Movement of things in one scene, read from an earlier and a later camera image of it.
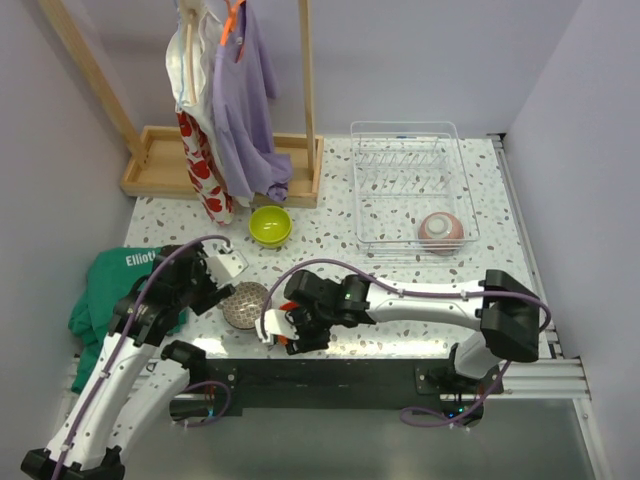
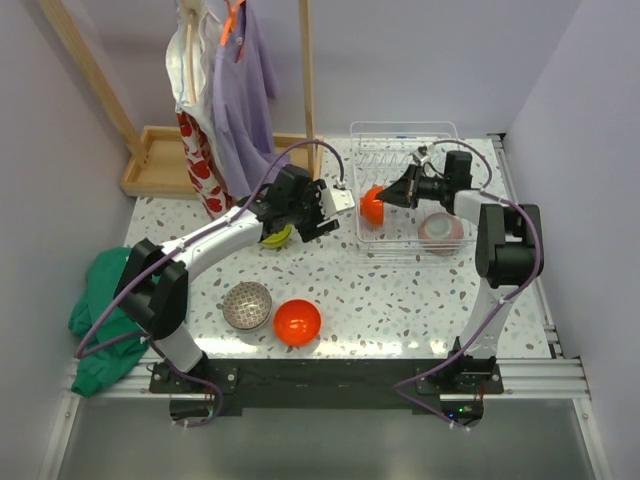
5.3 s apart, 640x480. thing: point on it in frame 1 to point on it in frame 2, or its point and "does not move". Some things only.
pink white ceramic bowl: (441, 233) does not move
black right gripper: (305, 343) to (401, 192)
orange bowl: (282, 339) to (371, 208)
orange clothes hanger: (231, 21) does not move
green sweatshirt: (113, 273) does not move
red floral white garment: (197, 119) does not move
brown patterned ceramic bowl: (246, 305) does not move
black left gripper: (209, 288) to (310, 212)
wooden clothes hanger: (192, 15) does not move
